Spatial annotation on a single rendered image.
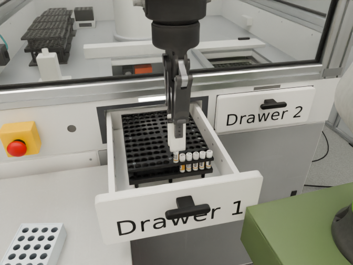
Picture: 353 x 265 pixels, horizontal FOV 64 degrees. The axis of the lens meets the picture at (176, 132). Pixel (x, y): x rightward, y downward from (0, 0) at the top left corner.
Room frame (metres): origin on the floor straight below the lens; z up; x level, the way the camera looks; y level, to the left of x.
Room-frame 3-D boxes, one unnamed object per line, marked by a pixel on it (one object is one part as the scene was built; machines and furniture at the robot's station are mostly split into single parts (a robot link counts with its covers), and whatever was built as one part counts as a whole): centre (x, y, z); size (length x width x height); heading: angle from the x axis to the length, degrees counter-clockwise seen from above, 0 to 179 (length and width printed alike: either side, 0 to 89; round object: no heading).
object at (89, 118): (1.13, 0.12, 0.87); 1.02 x 0.95 x 0.14; 102
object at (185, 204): (0.32, -0.02, 0.91); 0.07 x 0.04 x 0.01; 102
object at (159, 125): (0.55, 0.03, 0.87); 0.22 x 0.18 x 0.06; 12
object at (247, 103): (0.71, -0.25, 0.87); 0.29 x 0.02 x 0.11; 102
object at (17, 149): (0.53, 0.37, 0.88); 0.04 x 0.03 x 0.04; 102
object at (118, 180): (0.56, 0.03, 0.86); 0.40 x 0.26 x 0.06; 12
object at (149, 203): (0.35, -0.01, 0.87); 0.29 x 0.02 x 0.11; 102
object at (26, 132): (0.56, 0.37, 0.88); 0.07 x 0.05 x 0.07; 102
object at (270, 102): (0.69, -0.26, 0.91); 0.07 x 0.04 x 0.01; 102
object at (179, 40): (0.45, 0.00, 1.12); 0.08 x 0.07 x 0.09; 12
